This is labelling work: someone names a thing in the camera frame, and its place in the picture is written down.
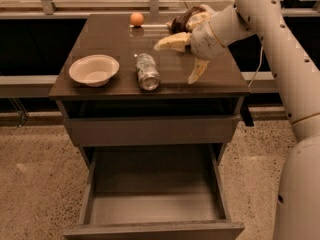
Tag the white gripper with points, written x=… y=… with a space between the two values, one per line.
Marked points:
x=205 y=41

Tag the green 7up can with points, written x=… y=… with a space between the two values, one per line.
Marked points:
x=147 y=74

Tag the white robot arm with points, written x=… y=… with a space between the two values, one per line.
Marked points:
x=298 y=80

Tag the dark grey drawer cabinet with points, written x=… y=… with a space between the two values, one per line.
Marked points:
x=149 y=100

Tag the closed grey top drawer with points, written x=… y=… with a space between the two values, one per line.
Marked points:
x=92 y=132

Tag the open grey middle drawer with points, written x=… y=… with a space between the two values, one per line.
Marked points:
x=154 y=193

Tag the yellow brown chip bag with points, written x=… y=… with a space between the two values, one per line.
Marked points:
x=192 y=18

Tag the orange fruit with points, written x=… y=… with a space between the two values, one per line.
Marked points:
x=136 y=19

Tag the white paper bowl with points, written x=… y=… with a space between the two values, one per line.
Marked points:
x=94 y=70

